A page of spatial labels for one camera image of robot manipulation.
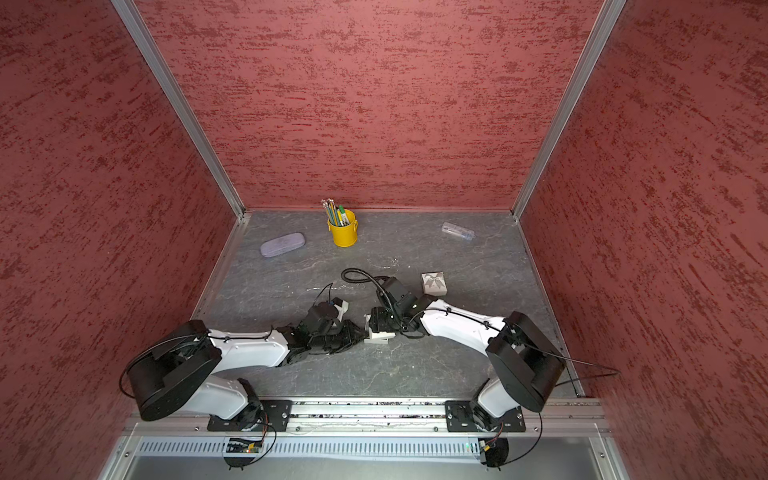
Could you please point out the yellow pencil cup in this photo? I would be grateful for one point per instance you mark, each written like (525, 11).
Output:
(347, 235)

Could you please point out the clear plastic case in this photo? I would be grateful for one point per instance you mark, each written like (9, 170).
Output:
(457, 231)

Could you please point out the white perforated cable duct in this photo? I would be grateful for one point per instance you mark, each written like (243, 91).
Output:
(457, 449)

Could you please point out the pencils and markers bunch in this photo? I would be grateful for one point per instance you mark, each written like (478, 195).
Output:
(336, 214)

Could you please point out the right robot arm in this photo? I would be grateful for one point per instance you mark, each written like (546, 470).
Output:
(526, 364)

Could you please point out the small pink gift box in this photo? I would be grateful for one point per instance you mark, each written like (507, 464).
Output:
(376, 337)

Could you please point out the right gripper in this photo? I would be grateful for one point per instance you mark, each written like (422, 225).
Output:
(377, 320)

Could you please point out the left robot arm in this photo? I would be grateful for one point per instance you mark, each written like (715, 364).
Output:
(183, 371)

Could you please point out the purple glasses case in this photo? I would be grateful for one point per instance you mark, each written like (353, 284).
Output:
(282, 245)

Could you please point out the aluminium front rail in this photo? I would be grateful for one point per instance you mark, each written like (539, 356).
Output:
(428, 417)

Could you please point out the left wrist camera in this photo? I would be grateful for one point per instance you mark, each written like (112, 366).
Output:
(342, 307)

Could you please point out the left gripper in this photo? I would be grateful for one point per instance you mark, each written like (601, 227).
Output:
(352, 327)

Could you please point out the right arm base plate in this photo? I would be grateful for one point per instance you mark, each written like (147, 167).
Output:
(468, 416)

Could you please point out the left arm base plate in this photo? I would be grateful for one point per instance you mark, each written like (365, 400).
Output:
(273, 414)

